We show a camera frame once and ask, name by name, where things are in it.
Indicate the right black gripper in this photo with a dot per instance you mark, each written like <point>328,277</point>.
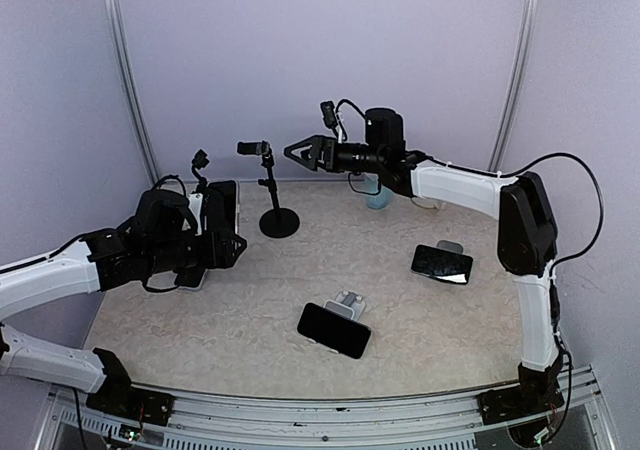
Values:
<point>319,143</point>

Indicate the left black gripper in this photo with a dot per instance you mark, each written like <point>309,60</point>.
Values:
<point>225,257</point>

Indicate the tall black phone stand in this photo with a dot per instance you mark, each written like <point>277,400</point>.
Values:
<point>278,222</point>

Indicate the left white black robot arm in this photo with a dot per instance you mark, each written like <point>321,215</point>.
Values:
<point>68,272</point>

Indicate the blue phone on grey stand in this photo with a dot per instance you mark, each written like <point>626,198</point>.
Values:
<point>347,337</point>

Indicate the grey folding phone stand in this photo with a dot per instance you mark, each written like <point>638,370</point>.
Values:
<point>348,305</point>

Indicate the black phone lying flat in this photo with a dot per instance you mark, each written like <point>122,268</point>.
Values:
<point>442,265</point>

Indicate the light blue cup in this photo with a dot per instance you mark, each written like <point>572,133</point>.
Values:
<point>377,197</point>

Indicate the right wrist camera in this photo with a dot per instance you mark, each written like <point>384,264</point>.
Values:
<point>332,121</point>

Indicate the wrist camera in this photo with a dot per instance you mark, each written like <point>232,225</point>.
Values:
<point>194,221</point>
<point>332,121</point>

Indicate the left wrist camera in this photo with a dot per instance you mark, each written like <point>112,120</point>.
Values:
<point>194,221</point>

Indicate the front aluminium rail base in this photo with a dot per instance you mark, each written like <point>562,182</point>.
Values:
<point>442,420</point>

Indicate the left aluminium frame post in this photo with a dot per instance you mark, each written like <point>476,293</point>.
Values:
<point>125,70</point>

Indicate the aluminium frame post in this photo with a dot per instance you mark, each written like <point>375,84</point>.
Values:
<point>125,70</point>
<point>516,80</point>

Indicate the right aluminium frame post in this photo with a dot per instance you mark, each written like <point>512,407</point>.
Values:
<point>516,80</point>

